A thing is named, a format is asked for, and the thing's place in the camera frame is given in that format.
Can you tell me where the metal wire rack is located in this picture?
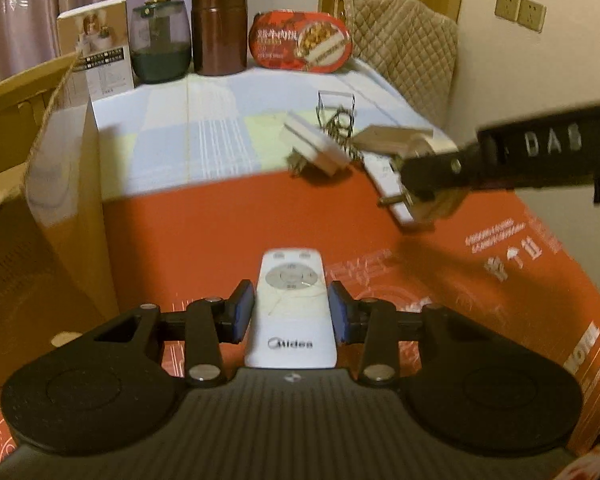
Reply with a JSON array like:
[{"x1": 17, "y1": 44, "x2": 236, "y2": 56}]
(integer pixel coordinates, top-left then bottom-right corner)
[{"x1": 315, "y1": 90, "x2": 363, "y2": 162}]

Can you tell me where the gold white plug adapter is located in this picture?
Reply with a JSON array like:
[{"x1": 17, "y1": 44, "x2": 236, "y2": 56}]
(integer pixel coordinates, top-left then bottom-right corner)
[
  {"x1": 354, "y1": 126, "x2": 462, "y2": 232},
  {"x1": 279, "y1": 111, "x2": 352, "y2": 179}
]

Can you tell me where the brown metal thermos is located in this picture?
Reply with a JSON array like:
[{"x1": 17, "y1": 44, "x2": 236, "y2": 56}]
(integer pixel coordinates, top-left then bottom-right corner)
[{"x1": 190, "y1": 0, "x2": 249, "y2": 77}]

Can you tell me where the beige quilted cover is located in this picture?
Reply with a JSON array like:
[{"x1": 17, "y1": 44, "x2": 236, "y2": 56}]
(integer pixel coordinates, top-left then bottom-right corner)
[{"x1": 336, "y1": 0, "x2": 459, "y2": 127}]

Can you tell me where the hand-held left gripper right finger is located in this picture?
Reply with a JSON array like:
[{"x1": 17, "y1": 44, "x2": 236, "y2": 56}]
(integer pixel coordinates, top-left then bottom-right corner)
[{"x1": 329, "y1": 280, "x2": 451, "y2": 389}]

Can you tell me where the pink patterned curtain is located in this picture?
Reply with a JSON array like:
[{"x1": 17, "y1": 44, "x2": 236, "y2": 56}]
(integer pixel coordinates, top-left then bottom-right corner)
[{"x1": 0, "y1": 0, "x2": 247, "y2": 88}]

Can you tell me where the white product box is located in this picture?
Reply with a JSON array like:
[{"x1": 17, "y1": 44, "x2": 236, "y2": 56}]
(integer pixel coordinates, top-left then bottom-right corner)
[{"x1": 56, "y1": 0, "x2": 136, "y2": 107}]

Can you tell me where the green glass jar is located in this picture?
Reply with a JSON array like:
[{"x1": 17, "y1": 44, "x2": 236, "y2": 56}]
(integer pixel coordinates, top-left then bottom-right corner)
[{"x1": 130, "y1": 0, "x2": 191, "y2": 85}]

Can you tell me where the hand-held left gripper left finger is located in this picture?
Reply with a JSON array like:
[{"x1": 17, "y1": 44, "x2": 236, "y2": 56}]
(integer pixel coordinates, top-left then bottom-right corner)
[{"x1": 92, "y1": 280, "x2": 258, "y2": 389}]

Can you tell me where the cardboard box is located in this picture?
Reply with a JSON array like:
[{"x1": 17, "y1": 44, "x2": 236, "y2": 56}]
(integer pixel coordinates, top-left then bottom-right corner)
[{"x1": 0, "y1": 52, "x2": 121, "y2": 392}]

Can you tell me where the white remote control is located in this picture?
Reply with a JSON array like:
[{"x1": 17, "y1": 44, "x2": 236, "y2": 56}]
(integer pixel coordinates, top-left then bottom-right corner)
[{"x1": 244, "y1": 249, "x2": 339, "y2": 370}]

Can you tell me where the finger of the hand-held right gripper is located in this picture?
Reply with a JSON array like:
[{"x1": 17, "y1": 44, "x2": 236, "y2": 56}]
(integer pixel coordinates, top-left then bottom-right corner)
[{"x1": 399, "y1": 141, "x2": 484, "y2": 197}]

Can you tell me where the red oval food package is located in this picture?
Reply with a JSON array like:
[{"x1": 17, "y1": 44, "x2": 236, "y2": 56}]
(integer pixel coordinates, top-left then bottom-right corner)
[{"x1": 248, "y1": 10, "x2": 355, "y2": 74}]

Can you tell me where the checkered pastel cloth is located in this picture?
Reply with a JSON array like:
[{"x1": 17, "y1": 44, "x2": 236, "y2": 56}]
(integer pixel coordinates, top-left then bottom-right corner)
[{"x1": 91, "y1": 56, "x2": 458, "y2": 207}]

